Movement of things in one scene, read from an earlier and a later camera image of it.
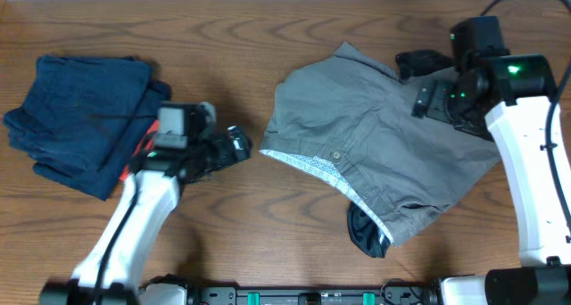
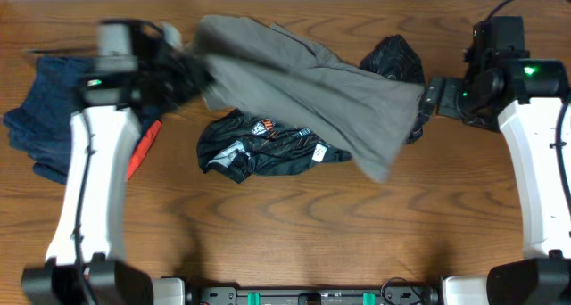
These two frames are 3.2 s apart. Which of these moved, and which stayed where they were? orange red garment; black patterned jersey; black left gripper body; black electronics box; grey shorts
Moved: grey shorts; black patterned jersey; black left gripper body
Stayed: orange red garment; black electronics box
